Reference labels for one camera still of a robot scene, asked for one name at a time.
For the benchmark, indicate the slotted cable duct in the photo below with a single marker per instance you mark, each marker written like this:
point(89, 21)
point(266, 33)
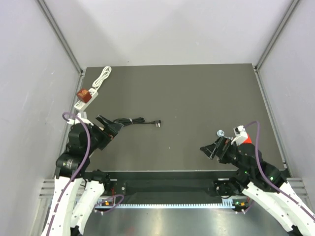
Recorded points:
point(224, 204)

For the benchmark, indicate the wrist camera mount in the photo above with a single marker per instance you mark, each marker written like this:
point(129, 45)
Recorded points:
point(240, 135)
point(80, 116)

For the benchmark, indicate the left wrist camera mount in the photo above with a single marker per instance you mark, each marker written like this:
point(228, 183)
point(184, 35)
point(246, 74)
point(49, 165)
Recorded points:
point(80, 116)

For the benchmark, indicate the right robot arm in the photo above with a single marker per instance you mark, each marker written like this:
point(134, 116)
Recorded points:
point(264, 184)

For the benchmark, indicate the orange red cube socket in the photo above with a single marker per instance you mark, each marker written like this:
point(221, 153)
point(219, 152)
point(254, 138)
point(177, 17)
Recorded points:
point(246, 139)

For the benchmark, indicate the white power strip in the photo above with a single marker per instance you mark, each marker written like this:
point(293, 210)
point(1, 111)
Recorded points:
point(80, 106)

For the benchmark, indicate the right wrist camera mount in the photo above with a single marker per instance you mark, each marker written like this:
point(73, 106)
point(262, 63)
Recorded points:
point(240, 135)

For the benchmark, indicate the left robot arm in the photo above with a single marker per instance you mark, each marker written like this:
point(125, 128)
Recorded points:
point(77, 191)

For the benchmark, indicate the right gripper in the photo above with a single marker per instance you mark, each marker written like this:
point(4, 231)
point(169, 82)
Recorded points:
point(223, 144)

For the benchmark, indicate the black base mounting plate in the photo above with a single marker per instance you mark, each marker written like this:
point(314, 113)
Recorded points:
point(210, 187)

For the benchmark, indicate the dark red cube adapter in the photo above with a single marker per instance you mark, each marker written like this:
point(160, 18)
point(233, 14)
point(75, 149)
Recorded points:
point(84, 95)

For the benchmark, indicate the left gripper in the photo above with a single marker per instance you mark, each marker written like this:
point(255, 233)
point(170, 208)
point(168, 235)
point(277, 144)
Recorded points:
point(112, 129)

